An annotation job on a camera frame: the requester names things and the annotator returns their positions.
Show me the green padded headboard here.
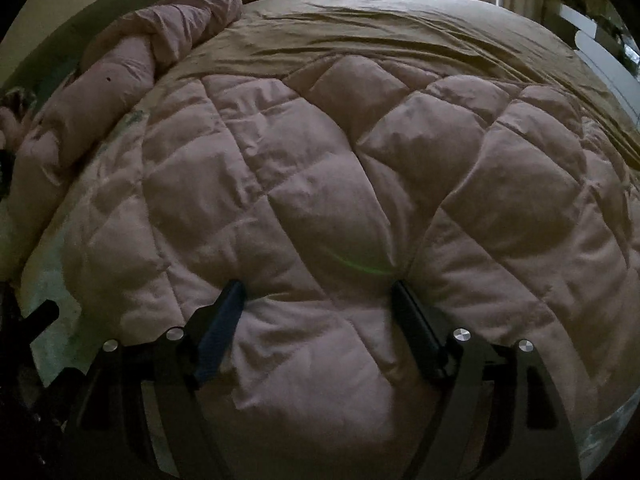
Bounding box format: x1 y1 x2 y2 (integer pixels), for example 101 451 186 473
1 0 160 102

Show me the pink quilted coat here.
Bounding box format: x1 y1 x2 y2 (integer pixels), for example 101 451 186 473
62 55 639 479

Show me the floral folded blanket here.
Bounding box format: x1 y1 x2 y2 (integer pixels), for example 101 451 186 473
1 87 37 152

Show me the pink rolled duvet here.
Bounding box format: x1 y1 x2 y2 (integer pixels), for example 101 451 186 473
1 0 242 282

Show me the floral bed sheet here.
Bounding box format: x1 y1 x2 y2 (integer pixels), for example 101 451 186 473
9 0 639 470

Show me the white dressing table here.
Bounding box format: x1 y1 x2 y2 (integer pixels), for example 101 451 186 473
542 0 639 127

